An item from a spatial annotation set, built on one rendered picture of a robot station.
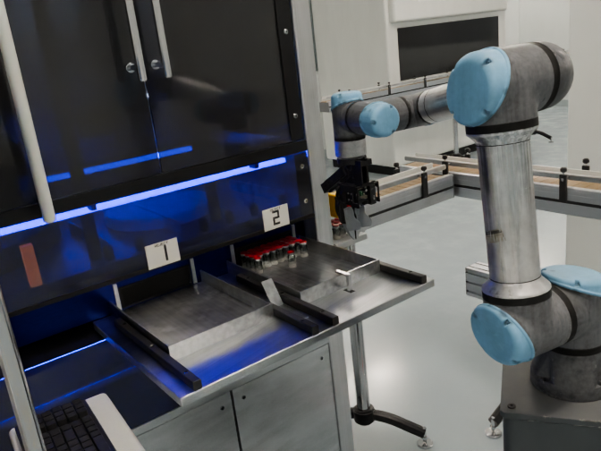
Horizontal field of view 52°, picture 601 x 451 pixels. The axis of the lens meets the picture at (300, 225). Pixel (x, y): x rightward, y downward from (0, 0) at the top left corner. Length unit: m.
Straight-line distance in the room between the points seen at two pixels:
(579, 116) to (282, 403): 1.67
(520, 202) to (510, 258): 0.09
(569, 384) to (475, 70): 0.60
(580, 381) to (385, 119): 0.64
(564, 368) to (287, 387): 0.89
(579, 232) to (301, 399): 1.50
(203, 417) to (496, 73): 1.18
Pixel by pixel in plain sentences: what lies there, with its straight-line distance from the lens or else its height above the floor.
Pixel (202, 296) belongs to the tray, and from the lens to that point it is 1.59.
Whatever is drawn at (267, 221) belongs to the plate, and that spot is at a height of 1.02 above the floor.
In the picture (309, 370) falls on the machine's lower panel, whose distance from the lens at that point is 1.90.
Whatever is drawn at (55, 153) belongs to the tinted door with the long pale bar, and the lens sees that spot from 1.41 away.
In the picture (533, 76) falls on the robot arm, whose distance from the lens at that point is 1.05.
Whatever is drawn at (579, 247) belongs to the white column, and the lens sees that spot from 2.90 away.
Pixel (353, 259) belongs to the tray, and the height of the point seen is 0.89.
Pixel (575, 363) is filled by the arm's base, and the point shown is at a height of 0.86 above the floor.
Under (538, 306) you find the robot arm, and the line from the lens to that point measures 1.10.
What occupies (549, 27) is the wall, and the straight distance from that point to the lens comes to 10.44.
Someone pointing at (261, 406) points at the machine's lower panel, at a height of 0.48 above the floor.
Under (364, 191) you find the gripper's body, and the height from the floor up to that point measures 1.11.
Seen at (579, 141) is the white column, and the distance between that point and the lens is 2.78.
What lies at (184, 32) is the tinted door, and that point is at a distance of 1.53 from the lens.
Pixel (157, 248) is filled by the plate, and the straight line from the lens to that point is 1.52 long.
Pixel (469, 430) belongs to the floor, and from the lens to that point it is 2.51.
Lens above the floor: 1.49
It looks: 17 degrees down
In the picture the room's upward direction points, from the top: 7 degrees counter-clockwise
